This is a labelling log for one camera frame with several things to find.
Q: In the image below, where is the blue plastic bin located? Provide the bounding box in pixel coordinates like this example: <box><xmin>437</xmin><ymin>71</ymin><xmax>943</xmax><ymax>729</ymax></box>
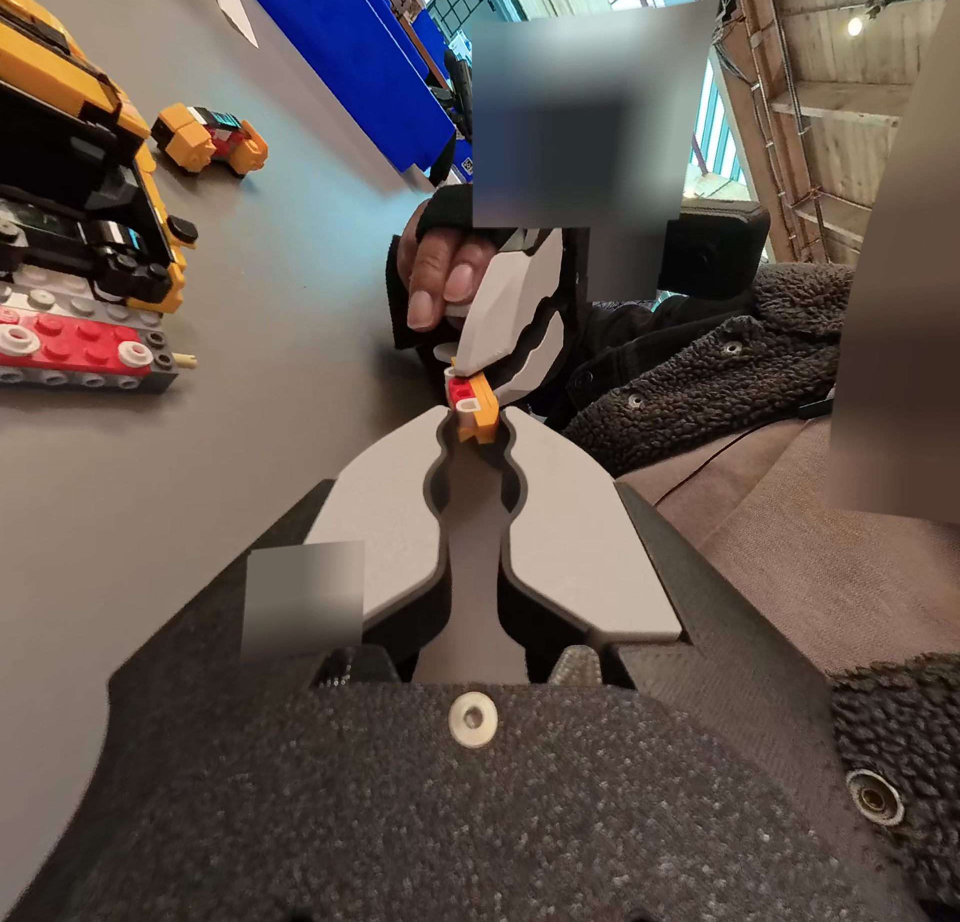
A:
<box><xmin>225</xmin><ymin>0</ymin><xmax>460</xmax><ymax>176</ymax></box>

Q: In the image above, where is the yellow lego car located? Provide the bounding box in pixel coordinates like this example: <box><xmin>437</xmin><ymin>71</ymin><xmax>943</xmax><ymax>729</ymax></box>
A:
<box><xmin>0</xmin><ymin>0</ymin><xmax>202</xmax><ymax>396</ymax></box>

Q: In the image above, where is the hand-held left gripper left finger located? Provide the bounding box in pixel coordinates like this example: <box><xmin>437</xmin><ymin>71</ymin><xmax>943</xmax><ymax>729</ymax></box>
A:
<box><xmin>303</xmin><ymin>404</ymin><xmax>459</xmax><ymax>638</ymax></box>

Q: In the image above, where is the black red yellow lego assembly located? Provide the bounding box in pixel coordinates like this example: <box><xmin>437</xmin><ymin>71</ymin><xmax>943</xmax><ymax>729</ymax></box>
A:
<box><xmin>150</xmin><ymin>103</ymin><xmax>270</xmax><ymax>180</ymax></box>

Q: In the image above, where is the thin red cable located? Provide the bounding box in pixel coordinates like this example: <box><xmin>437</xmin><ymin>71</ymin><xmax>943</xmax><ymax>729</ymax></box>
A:
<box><xmin>652</xmin><ymin>415</ymin><xmax>790</xmax><ymax>506</ymax></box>

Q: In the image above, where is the person's right hand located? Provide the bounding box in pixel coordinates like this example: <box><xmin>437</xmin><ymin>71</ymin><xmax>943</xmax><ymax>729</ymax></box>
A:
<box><xmin>397</xmin><ymin>200</ymin><xmax>498</xmax><ymax>332</ymax></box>

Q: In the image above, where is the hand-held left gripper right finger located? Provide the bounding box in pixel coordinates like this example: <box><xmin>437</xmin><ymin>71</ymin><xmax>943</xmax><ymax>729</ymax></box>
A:
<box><xmin>496</xmin><ymin>408</ymin><xmax>685</xmax><ymax>647</ymax></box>

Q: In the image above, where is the glass window wall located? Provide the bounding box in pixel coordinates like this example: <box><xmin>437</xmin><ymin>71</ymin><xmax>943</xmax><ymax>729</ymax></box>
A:
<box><xmin>686</xmin><ymin>59</ymin><xmax>751</xmax><ymax>188</ymax></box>

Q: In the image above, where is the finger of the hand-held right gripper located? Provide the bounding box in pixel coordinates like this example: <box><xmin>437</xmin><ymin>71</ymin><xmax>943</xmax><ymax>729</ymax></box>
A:
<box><xmin>453</xmin><ymin>228</ymin><xmax>567</xmax><ymax>379</ymax></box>
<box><xmin>486</xmin><ymin>308</ymin><xmax>567</xmax><ymax>407</ymax></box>

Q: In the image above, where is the orange curved lego piece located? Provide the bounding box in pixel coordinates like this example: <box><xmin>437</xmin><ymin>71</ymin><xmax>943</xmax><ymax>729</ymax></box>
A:
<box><xmin>444</xmin><ymin>367</ymin><xmax>502</xmax><ymax>444</ymax></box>

